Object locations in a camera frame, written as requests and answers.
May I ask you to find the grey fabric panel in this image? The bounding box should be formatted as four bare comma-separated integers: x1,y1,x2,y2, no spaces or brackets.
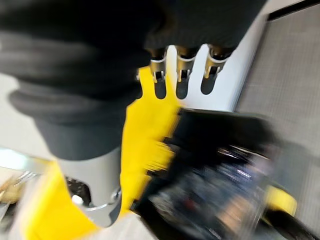
234,0,320,161

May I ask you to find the white cabinet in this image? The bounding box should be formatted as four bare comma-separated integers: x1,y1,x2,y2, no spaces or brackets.
163,23,270,113

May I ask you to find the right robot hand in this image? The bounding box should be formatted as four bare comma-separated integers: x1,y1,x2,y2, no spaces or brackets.
0,0,268,229

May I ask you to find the black garbage bag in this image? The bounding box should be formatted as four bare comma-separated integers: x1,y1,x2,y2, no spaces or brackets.
131,106,320,240

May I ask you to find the golden metal rack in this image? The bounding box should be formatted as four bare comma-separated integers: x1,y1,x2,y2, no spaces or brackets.
0,171,40,205

